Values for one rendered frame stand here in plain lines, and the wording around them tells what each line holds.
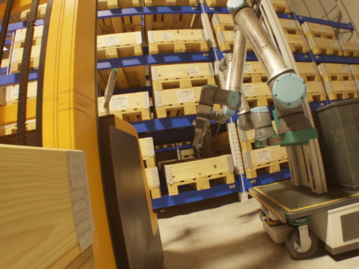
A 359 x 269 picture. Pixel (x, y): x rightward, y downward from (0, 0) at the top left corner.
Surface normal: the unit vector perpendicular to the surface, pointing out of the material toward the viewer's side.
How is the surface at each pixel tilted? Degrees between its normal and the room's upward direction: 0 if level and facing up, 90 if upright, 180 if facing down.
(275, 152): 90
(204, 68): 90
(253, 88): 90
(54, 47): 90
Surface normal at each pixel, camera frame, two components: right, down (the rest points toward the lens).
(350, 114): -0.14, -0.14
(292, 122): -0.64, -0.36
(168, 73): 0.13, -0.18
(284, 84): -0.50, 0.03
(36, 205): 0.99, -0.15
